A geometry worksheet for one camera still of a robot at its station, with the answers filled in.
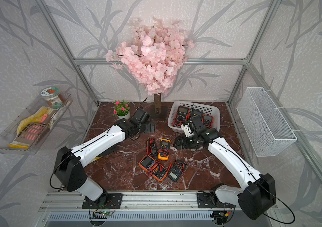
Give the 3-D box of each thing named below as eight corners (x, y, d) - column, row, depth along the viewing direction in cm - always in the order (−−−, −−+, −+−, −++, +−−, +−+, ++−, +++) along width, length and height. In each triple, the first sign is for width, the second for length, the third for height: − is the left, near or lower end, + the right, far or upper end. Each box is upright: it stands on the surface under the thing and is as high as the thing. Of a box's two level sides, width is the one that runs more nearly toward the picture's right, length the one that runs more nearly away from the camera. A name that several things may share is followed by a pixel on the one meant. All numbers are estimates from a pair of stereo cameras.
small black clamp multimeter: (145, 157, 91) (144, 154, 88) (147, 141, 99) (146, 138, 96) (156, 157, 91) (155, 154, 88) (157, 141, 99) (156, 138, 96)
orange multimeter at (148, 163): (139, 165, 87) (138, 163, 84) (147, 156, 91) (146, 153, 88) (151, 174, 84) (150, 172, 81) (158, 164, 88) (158, 162, 85)
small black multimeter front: (167, 181, 82) (167, 179, 78) (168, 163, 88) (168, 161, 85) (185, 181, 82) (186, 179, 78) (184, 163, 88) (185, 161, 85)
